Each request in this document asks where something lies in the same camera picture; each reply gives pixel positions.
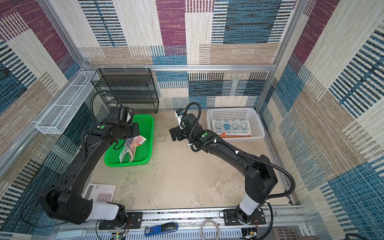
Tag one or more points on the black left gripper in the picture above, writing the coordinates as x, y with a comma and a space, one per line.
136, 132

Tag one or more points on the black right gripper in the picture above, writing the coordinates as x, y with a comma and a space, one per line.
179, 130

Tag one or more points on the orange bunny pattern towel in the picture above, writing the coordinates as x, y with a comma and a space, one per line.
224, 135

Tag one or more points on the blue patterned towel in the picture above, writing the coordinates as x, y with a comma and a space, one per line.
231, 126

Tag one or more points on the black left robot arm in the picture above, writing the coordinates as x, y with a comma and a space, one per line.
63, 200

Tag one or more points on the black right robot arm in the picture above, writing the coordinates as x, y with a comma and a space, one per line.
259, 172

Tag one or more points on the green plastic laundry basket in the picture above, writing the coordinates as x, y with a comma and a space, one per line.
143, 152

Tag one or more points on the white plastic basket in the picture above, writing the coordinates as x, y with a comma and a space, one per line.
249, 114

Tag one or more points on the white desk calculator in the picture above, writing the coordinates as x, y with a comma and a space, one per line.
99, 193

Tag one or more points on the blue black stapler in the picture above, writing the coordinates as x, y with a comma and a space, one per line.
161, 229

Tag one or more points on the light blue flat object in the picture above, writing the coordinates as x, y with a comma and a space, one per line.
71, 235

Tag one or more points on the black wire mesh shelf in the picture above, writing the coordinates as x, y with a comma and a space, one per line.
133, 87

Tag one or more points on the white wire mesh tray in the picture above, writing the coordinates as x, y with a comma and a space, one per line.
59, 116

